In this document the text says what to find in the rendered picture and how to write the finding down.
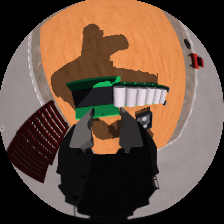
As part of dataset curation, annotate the white cylinder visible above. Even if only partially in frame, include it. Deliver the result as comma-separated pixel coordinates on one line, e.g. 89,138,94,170
113,86,126,107

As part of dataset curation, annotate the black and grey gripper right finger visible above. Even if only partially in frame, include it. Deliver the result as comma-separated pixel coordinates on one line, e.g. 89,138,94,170
119,107,159,175

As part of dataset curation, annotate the light grey cylinder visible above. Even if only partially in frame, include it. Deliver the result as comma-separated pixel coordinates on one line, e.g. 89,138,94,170
145,86,155,105
125,86,137,107
159,88,167,104
136,87,147,106
153,87,162,104

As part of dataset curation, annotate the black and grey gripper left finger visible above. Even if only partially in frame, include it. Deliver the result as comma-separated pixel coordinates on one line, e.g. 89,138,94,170
56,108,94,174

